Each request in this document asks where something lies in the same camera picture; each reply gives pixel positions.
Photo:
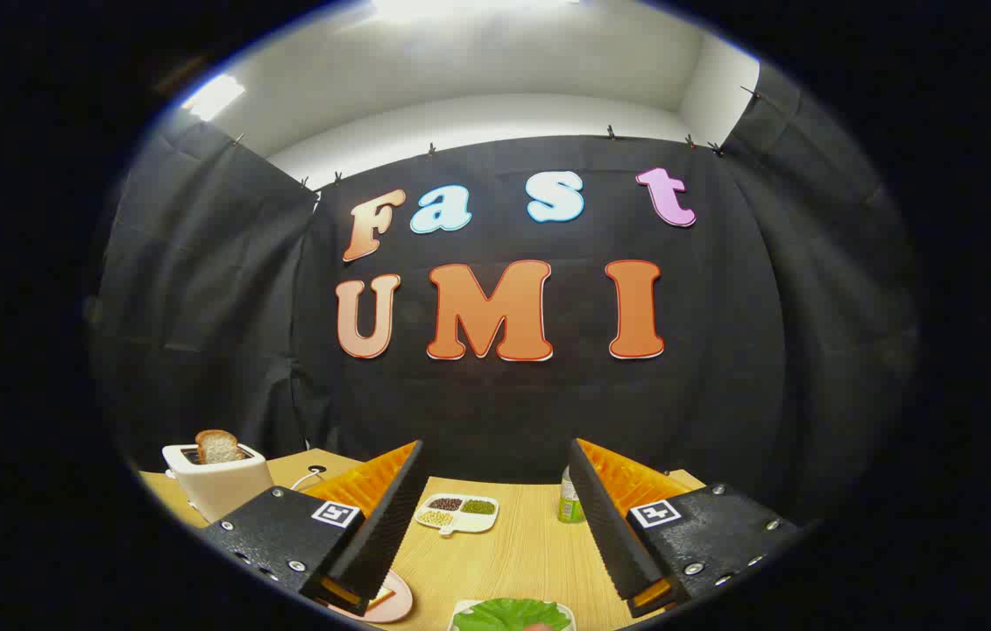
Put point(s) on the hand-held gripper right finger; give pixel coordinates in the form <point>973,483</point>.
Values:
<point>609,526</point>

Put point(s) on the toasted bread slice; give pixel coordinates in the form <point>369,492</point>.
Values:
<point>216,447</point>

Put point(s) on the pile of dark red beans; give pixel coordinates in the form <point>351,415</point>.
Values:
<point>445,504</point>

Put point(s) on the pink round plate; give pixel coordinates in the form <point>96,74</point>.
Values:
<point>397,605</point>

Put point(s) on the cream white toaster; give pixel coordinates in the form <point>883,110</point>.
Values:
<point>223,491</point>

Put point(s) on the black backdrop cloth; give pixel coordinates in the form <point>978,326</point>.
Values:
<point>495,412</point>

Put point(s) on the white rectangular plate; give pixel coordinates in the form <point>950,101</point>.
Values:
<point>456,613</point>

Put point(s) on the green lettuce leaf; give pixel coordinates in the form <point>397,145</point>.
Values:
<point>508,615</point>

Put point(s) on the ceiling light panel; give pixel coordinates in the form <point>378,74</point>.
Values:
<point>213,96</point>
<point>460,7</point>

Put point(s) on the pile of yellow soybeans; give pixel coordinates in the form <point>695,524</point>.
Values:
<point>435,518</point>

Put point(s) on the pile of green mung beans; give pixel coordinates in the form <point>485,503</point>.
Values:
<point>477,506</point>

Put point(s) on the green and white drink bottle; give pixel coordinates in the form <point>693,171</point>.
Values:
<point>571,506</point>

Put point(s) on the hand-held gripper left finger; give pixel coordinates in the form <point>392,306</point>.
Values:
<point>390,526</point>

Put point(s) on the white divided dish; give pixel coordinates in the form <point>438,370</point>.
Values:
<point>469,524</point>

